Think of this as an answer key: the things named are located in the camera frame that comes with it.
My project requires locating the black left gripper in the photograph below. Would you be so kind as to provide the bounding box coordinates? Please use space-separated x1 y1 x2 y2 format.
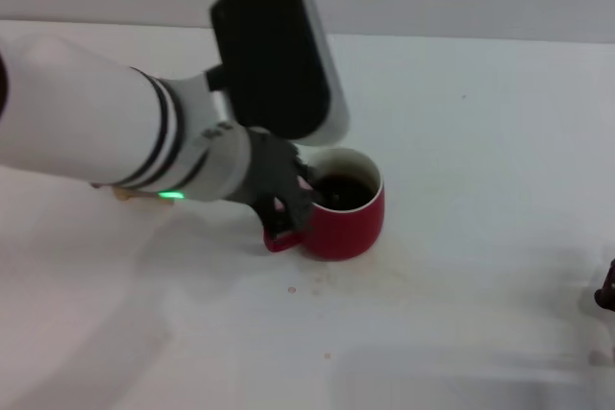
225 127 317 241

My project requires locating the red ceramic coffee cup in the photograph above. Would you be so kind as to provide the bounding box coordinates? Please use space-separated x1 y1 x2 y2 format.
262 146 385 262

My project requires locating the plain light wooden block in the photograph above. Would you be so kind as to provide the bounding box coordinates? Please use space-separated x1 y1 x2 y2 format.
112 186 175 207

